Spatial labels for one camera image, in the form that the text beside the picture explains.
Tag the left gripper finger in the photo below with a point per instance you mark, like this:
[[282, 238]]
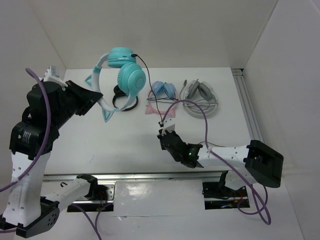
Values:
[[83, 107], [81, 93]]

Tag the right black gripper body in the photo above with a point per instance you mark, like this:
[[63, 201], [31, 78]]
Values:
[[160, 136]]

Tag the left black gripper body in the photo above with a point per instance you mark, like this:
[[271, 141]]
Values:
[[61, 115]]

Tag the teal cat-ear headphones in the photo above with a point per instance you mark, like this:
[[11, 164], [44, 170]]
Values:
[[131, 78]]

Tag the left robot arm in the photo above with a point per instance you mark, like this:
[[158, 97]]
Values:
[[28, 212]]

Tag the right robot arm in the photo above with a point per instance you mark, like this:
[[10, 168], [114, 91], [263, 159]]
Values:
[[256, 162]]

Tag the black on-ear headphones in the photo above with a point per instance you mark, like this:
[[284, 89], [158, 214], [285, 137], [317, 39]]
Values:
[[118, 93]]

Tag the pink blue cat-ear headphones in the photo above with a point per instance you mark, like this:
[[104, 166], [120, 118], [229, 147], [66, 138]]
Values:
[[163, 93]]

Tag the white grey headset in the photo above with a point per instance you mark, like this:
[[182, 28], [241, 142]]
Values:
[[201, 93]]

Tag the aluminium front rail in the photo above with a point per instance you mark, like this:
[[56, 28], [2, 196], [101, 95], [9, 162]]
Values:
[[159, 176]]

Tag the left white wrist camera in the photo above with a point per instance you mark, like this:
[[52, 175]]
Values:
[[52, 74]]

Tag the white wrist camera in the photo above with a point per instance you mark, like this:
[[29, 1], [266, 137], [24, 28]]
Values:
[[167, 126], [52, 74]]

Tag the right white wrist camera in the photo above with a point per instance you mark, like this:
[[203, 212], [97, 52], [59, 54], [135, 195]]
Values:
[[167, 126]]

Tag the aluminium side rail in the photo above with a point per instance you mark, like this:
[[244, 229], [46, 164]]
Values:
[[247, 105]]

